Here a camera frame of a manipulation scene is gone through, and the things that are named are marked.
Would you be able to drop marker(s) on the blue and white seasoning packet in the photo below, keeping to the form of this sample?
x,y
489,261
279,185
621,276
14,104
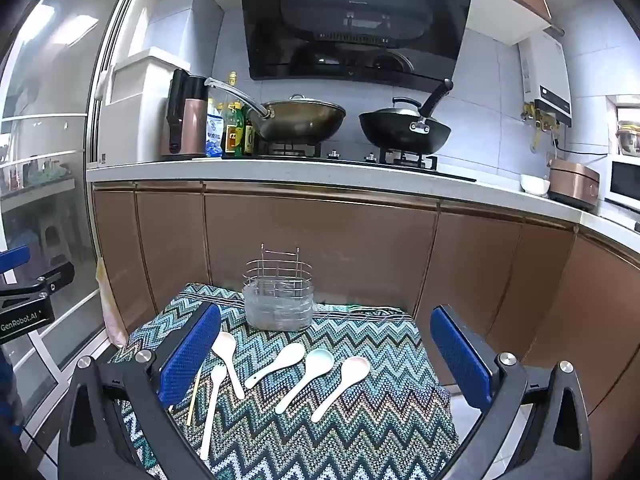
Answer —
x,y
215,132

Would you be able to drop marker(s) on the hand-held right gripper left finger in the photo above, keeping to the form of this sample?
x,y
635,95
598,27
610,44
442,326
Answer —
x,y
192,350

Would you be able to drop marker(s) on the small white spoon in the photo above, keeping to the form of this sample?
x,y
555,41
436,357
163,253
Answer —
x,y
218,374

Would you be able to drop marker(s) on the dark sauce bottle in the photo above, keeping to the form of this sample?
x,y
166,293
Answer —
x,y
249,135

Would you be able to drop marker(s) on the white water heater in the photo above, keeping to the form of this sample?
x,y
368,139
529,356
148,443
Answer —
x,y
547,75

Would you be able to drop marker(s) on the cream white spoon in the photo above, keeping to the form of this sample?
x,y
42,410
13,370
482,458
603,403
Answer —
x,y
355,368

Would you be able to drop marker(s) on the black range hood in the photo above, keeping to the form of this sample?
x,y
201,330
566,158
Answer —
x,y
350,25

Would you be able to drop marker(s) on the steel pan lid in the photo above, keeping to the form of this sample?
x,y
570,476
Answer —
x,y
406,105

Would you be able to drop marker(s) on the yellow label oil bottle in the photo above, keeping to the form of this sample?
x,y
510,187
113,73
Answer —
x,y
233,132

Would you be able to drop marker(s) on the bamboo chopstick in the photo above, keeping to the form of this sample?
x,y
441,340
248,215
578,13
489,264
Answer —
x,y
195,396

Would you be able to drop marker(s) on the steel pot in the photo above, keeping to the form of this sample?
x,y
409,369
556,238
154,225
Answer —
x,y
629,137

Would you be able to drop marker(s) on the zigzag knitted cloth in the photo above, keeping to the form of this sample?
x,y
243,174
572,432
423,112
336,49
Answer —
x,y
350,440

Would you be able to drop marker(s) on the white microwave oven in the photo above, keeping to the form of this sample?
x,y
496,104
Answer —
x,y
625,190

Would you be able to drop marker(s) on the brown base cabinet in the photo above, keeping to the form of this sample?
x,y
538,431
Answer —
x,y
350,240

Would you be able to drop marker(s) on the white ceramic spoon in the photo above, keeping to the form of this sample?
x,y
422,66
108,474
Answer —
x,y
290,353

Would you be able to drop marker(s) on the beige ceramic spoon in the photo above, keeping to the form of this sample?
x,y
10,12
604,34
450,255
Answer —
x,y
225,346

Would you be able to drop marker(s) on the beige plastic bag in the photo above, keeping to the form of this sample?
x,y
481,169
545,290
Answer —
x,y
112,305

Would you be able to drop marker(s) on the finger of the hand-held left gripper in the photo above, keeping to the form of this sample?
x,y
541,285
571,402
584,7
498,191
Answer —
x,y
40,287
12,260

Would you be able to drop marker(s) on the glass wok lid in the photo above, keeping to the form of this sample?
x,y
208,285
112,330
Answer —
x,y
297,102

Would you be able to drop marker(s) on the light blue ceramic spoon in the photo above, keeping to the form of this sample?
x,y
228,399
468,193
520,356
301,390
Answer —
x,y
320,361

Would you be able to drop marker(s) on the black wok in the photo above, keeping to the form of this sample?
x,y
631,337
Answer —
x,y
400,135

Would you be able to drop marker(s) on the glass sliding door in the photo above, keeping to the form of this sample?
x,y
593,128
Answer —
x,y
55,110

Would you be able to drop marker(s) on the black gas stove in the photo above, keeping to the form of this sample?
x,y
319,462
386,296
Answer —
x,y
350,160

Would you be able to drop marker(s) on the steel wok with lid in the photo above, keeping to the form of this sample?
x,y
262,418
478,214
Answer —
x,y
305,122

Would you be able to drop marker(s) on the rose gold rice cooker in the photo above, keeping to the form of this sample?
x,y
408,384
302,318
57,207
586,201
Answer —
x,y
575,182

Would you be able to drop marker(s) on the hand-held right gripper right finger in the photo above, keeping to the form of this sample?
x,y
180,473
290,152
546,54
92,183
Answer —
x,y
460,355

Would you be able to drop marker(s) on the rose gold electric kettle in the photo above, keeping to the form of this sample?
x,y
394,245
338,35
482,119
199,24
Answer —
x,y
190,125

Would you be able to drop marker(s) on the white bowl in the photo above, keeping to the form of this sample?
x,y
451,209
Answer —
x,y
534,186

